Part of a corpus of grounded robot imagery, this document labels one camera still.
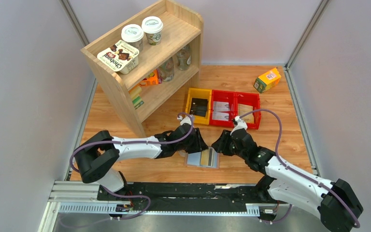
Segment glass jar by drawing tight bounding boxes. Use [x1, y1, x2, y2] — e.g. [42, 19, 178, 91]
[176, 44, 191, 71]
[157, 57, 174, 82]

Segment yellow green sponge pack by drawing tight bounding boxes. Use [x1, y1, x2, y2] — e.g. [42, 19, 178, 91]
[129, 85, 144, 109]

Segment purple cable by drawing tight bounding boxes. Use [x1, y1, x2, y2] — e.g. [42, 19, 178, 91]
[69, 112, 195, 221]
[238, 109, 361, 229]

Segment middle red plastic bin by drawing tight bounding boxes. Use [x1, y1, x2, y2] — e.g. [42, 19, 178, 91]
[209, 89, 236, 128]

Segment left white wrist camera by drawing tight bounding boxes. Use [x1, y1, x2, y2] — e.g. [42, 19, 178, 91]
[178, 116, 194, 126]

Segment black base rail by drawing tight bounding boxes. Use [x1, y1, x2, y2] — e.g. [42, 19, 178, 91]
[96, 182, 288, 214]

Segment red plastic bin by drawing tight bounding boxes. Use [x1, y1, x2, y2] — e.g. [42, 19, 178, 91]
[209, 89, 236, 128]
[233, 92, 261, 130]

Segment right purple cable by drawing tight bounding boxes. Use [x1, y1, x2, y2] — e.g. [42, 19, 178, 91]
[238, 109, 361, 229]

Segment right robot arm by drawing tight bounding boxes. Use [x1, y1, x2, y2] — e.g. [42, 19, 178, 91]
[212, 129, 363, 232]

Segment left white-lidded paper cup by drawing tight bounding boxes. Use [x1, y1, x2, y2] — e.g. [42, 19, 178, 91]
[121, 24, 144, 52]

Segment black cards stack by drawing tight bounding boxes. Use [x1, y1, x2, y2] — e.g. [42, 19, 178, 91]
[189, 98, 208, 117]

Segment orange green juice carton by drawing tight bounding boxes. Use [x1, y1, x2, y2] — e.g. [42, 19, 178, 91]
[253, 68, 281, 93]

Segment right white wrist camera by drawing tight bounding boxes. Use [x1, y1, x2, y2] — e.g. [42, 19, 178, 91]
[231, 116, 248, 134]

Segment tan cards stack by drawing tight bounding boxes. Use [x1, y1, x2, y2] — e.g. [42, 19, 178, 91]
[238, 103, 255, 124]

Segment right red plastic bin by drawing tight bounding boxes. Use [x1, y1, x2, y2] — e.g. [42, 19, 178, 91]
[233, 92, 261, 130]

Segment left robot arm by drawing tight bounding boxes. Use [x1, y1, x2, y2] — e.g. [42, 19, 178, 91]
[70, 123, 208, 193]

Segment white cards stack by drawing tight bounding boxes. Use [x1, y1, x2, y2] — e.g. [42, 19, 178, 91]
[212, 101, 230, 121]

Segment wooden shelf unit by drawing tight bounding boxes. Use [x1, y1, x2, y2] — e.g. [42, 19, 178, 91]
[81, 0, 203, 137]

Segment yellow plastic bin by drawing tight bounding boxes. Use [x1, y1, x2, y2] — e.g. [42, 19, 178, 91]
[185, 87, 213, 125]

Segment pink leather card holder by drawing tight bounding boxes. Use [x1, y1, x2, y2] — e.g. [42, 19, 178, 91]
[179, 151, 219, 168]

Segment left glass jar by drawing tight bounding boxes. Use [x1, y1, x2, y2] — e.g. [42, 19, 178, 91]
[157, 57, 174, 82]

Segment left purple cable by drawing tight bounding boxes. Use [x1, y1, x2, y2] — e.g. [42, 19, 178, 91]
[69, 112, 195, 221]

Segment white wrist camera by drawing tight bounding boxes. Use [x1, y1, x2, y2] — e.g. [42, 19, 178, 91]
[178, 116, 194, 126]
[231, 116, 248, 134]

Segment orange snack box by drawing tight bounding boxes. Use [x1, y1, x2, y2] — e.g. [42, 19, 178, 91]
[139, 69, 162, 87]

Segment Chobani yogurt pack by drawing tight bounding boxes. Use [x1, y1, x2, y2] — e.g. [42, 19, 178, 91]
[97, 40, 140, 74]

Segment right white-lidded paper cup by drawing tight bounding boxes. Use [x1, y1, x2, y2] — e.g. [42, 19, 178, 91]
[141, 16, 163, 45]

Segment right glass jar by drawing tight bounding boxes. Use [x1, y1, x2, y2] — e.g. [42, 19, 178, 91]
[176, 44, 191, 71]

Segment white-lidded paper cup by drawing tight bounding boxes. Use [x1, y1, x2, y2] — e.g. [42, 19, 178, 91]
[141, 16, 163, 45]
[121, 24, 144, 52]

